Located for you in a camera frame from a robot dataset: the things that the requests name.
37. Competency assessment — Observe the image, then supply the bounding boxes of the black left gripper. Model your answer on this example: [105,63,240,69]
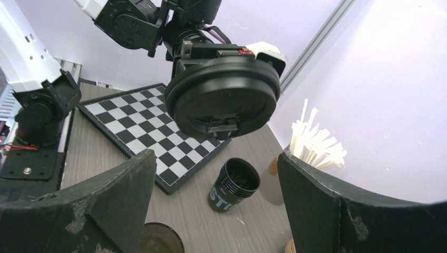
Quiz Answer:
[162,1,257,79]

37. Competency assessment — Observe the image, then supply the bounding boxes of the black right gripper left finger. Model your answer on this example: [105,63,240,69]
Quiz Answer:
[1,149,157,252]

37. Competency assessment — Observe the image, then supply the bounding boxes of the stack of black cups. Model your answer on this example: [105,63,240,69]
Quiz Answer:
[208,158,260,213]

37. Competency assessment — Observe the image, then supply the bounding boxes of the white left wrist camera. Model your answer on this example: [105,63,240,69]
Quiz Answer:
[246,42,288,77]

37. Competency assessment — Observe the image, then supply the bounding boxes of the white paper straws bundle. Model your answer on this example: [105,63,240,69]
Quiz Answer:
[288,99,347,170]

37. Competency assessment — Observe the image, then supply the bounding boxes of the black white chessboard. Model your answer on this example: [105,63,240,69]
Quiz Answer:
[78,83,230,194]

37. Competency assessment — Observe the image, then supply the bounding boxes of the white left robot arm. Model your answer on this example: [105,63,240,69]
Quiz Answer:
[1,1,265,144]

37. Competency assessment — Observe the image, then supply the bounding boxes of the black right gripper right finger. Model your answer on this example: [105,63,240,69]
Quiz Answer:
[277,152,446,252]

